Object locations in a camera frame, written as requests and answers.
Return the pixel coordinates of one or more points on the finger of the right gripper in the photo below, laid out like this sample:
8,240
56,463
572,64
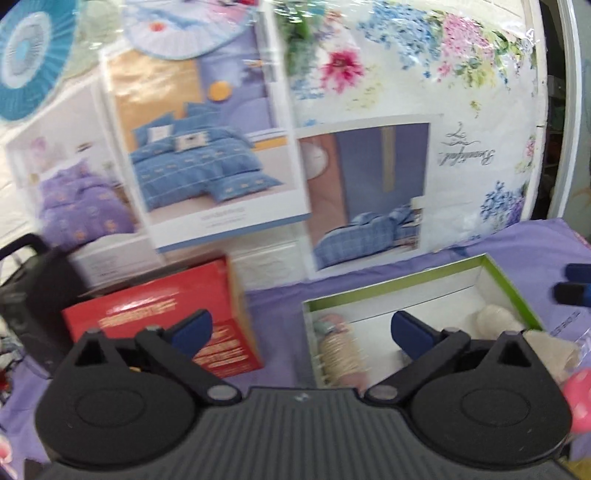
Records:
578,272
572,293

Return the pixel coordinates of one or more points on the black speaker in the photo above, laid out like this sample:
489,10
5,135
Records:
34,296

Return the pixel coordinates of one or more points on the floral bedding package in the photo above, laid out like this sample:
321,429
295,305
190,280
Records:
435,104

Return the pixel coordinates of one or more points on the red cardboard box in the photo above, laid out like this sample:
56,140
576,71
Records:
165,301

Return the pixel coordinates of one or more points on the blue bedding poster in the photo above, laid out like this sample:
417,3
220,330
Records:
208,144

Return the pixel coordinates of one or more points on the teal paper fan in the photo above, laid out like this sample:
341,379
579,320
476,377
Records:
37,38

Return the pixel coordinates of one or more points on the green cardboard box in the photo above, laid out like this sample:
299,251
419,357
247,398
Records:
447,296

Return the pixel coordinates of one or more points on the white blue paper umbrella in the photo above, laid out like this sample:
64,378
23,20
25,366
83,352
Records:
181,30

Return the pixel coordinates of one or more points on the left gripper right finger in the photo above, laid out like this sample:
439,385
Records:
431,352

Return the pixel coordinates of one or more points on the purple floral table cloth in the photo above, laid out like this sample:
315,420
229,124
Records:
494,413

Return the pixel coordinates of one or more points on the purple bedding poster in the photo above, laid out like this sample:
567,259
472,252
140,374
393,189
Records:
67,169

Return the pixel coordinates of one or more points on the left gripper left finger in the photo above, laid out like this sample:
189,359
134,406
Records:
170,352

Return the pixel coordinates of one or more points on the glass jar pink lid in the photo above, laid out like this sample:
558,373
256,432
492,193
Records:
575,386

